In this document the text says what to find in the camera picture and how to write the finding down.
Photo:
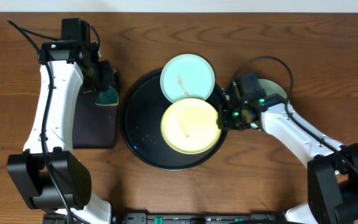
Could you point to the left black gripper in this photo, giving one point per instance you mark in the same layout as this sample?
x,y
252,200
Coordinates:
x,y
106,78

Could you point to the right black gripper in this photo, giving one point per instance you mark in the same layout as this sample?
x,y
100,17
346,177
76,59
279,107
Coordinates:
x,y
223,120

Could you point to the green yellow sponge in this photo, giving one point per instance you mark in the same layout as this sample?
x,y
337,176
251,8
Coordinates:
x,y
109,97

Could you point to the light green plate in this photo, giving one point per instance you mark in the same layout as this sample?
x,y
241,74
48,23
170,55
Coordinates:
x,y
271,87
187,76

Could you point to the yellow plate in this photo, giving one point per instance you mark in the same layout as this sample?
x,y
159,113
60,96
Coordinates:
x,y
189,126

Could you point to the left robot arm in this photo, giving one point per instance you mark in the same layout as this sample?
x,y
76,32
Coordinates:
x,y
47,173

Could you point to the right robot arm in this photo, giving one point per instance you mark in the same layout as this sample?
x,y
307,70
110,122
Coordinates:
x,y
332,167

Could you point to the rectangular black tray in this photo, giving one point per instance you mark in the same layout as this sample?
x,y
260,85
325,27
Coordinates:
x,y
94,126

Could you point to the round black tray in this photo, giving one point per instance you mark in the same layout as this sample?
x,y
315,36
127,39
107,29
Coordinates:
x,y
140,116

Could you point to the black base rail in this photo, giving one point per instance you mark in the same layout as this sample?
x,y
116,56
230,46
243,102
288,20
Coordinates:
x,y
142,218

